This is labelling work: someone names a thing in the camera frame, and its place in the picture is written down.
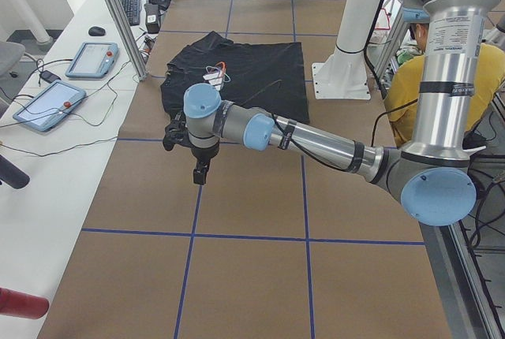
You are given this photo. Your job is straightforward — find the black cylinder bottle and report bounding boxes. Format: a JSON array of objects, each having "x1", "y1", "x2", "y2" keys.
[{"x1": 0, "y1": 155, "x2": 30, "y2": 189}]

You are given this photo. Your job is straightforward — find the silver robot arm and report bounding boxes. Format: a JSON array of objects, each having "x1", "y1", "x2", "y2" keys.
[{"x1": 183, "y1": 0, "x2": 500, "y2": 226}]

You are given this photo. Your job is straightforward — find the black computer mouse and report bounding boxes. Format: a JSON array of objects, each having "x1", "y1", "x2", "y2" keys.
[{"x1": 88, "y1": 26, "x2": 107, "y2": 37}]

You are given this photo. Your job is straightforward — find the far blue teach pendant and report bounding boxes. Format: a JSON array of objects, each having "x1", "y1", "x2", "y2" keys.
[{"x1": 65, "y1": 42, "x2": 118, "y2": 79}]

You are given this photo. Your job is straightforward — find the near blue teach pendant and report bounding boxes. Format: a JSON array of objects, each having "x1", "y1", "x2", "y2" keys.
[{"x1": 13, "y1": 80, "x2": 87, "y2": 132}]

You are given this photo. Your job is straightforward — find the person in yellow shirt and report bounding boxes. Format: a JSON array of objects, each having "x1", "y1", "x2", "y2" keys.
[{"x1": 384, "y1": 7, "x2": 505, "y2": 147}]

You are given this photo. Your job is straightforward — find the black keyboard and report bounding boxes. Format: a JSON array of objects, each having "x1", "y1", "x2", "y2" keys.
[{"x1": 119, "y1": 0, "x2": 141, "y2": 26}]

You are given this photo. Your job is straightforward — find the blue teach pendant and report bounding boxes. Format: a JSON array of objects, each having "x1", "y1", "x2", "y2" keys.
[
  {"x1": 65, "y1": 42, "x2": 118, "y2": 79},
  {"x1": 13, "y1": 80, "x2": 87, "y2": 132}
]

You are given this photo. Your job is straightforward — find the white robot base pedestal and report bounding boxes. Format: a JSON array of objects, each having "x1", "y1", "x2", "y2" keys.
[{"x1": 312, "y1": 0, "x2": 383, "y2": 100}]

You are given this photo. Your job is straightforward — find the black box device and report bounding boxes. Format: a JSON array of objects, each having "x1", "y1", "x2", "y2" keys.
[{"x1": 144, "y1": 3, "x2": 161, "y2": 34}]

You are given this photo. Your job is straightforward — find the black graphic t-shirt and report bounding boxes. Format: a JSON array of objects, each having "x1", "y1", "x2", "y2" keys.
[{"x1": 160, "y1": 32, "x2": 310, "y2": 124}]

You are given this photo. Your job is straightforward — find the red cylinder bottle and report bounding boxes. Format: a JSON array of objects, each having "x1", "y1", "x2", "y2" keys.
[{"x1": 1, "y1": 288, "x2": 50, "y2": 319}]

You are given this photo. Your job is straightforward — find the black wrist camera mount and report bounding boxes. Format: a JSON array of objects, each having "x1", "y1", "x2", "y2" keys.
[{"x1": 163, "y1": 110, "x2": 192, "y2": 151}]

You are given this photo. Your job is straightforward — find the aluminium frame post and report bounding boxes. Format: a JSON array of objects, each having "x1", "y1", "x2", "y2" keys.
[{"x1": 104, "y1": 0, "x2": 148, "y2": 81}]

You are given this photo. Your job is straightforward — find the grey office chair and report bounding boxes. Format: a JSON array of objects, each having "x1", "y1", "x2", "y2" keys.
[{"x1": 0, "y1": 41, "x2": 25, "y2": 78}]

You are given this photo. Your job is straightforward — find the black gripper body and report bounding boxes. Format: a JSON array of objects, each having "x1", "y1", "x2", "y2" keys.
[{"x1": 191, "y1": 142, "x2": 219, "y2": 162}]

